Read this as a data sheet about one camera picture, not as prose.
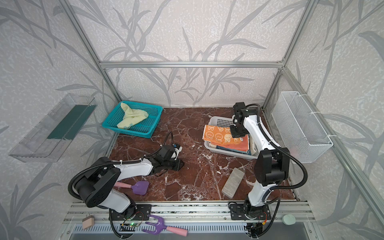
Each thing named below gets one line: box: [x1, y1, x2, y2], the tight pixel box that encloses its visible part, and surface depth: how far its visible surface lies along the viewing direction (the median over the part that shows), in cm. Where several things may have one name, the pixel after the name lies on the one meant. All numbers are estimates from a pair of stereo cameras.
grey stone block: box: [221, 167, 245, 199], surface depth 82 cm
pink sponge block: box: [82, 215, 95, 229], surface depth 71 cm
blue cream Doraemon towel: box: [209, 143, 252, 156], surface depth 93 cm
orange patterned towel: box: [202, 124, 249, 152], surface depth 93 cm
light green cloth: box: [116, 102, 149, 129], surface depth 111 cm
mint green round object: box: [282, 214, 296, 226], surface depth 72 cm
